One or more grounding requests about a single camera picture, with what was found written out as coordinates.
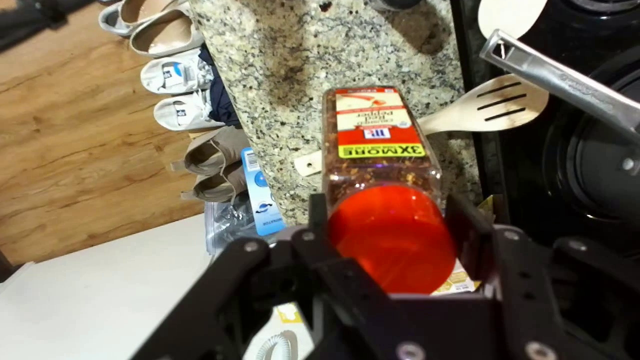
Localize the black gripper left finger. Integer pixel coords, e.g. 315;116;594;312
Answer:
133;192;389;360

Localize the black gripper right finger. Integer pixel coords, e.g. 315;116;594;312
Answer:
446;195;640;360

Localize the spice container with red lid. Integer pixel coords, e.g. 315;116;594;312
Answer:
321;85;464;296

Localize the clear plastic bag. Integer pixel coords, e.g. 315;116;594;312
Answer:
202;197;268;259

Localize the light blue box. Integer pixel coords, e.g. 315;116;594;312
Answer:
238;146;289;238

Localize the printed paper card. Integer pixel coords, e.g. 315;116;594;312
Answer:
430;259;485;296

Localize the tan suede boot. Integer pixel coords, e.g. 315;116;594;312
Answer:
191;162;249;205
182;129;252;176

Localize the small white paper tag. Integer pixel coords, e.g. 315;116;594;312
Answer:
293;151;326;180

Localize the black kitchen stove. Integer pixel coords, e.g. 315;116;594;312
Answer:
452;0;640;256

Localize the dark navy fabric item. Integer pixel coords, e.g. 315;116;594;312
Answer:
198;45;244;130

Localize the white sneaker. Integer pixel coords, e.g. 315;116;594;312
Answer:
139;47;217;97
153;89;229;135

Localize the white cabinet top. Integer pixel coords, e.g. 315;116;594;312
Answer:
0;213;233;360

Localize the slotted wooden spatula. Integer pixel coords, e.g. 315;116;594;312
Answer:
418;72;552;139

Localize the beige flat shoe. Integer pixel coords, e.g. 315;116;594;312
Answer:
98;0;181;38
129;7;206;59

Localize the dark floor mat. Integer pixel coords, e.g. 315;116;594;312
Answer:
0;0;93;55

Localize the dark saucepan with metal handle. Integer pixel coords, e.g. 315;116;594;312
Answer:
479;28;640;229

